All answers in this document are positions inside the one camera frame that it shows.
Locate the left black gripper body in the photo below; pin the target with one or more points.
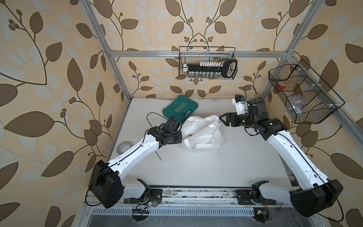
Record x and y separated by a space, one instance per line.
175 137

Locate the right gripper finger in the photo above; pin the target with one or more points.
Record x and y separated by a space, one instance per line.
226 116
227 121

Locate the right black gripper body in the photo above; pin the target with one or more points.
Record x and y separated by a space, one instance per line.
244 120

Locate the white printed tote bag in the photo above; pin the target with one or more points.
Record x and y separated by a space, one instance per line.
201 134

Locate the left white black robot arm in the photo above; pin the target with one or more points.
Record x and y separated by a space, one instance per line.
107 180

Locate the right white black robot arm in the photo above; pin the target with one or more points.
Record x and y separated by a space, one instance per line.
315 191

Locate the green plastic tool case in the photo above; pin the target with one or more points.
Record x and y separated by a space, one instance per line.
181 107

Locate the red small item in basket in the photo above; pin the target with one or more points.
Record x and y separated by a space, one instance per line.
281 85

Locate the black socket bit set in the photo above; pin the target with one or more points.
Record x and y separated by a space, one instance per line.
224 69

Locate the clear tape roll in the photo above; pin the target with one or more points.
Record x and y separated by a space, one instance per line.
124 147

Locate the clear plastic bag in basket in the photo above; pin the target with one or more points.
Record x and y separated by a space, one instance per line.
297 103

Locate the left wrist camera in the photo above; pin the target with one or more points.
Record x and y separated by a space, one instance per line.
172 125

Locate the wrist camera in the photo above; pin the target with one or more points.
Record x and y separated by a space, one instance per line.
172 125
250 107

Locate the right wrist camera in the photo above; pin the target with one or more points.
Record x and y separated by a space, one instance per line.
250 107

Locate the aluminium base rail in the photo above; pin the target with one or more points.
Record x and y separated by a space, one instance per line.
185 196

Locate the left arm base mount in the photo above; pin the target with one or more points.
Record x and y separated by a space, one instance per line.
153 196

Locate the black wire basket right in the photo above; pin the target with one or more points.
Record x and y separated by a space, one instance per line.
321 100

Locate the black wire basket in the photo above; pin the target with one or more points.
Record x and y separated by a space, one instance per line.
196 54
321 100

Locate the black wire basket centre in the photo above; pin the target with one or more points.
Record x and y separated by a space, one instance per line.
196 54

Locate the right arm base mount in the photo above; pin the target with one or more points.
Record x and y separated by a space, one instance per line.
252 197

